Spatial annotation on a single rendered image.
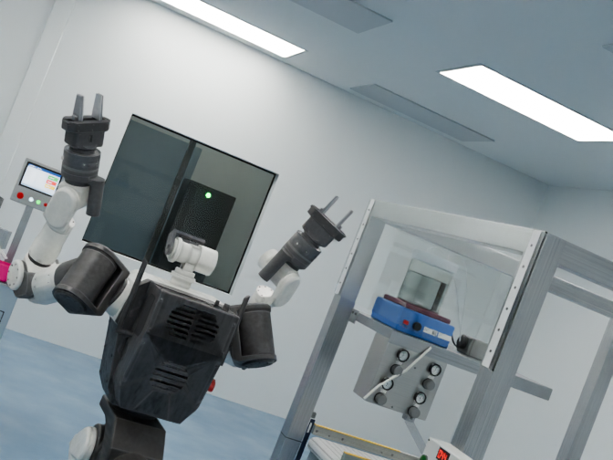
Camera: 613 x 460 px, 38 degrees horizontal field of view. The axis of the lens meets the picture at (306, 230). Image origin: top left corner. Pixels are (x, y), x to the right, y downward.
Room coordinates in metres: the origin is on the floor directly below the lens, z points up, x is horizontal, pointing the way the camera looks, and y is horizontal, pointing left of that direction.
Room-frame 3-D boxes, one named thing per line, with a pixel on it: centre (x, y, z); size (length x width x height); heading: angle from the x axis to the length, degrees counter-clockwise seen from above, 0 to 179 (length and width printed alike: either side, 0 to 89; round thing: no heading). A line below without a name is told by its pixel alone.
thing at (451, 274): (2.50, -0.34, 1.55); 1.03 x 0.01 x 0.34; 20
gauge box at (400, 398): (2.73, -0.44, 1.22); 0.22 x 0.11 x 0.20; 110
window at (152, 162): (7.50, 1.07, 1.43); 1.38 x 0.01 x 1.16; 108
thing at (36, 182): (4.83, 1.46, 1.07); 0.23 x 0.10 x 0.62; 108
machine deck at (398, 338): (2.93, -0.58, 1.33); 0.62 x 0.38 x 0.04; 110
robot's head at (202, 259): (2.17, 0.24, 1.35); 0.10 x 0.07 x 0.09; 113
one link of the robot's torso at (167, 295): (2.11, 0.22, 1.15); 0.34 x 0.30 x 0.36; 113
